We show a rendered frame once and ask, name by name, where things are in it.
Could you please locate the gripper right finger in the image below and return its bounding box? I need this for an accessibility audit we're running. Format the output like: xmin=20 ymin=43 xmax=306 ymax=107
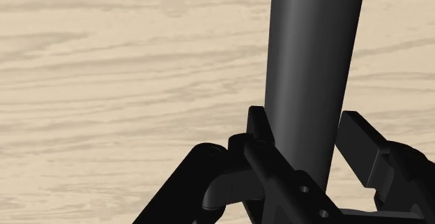
xmin=335 ymin=110 xmax=435 ymax=224

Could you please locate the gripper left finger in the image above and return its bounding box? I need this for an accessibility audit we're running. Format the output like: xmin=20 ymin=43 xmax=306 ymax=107
xmin=132 ymin=105 xmax=344 ymax=224

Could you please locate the dark grey oblong object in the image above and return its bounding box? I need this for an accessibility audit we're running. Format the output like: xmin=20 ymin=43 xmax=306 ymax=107
xmin=264 ymin=0 xmax=368 ymax=192

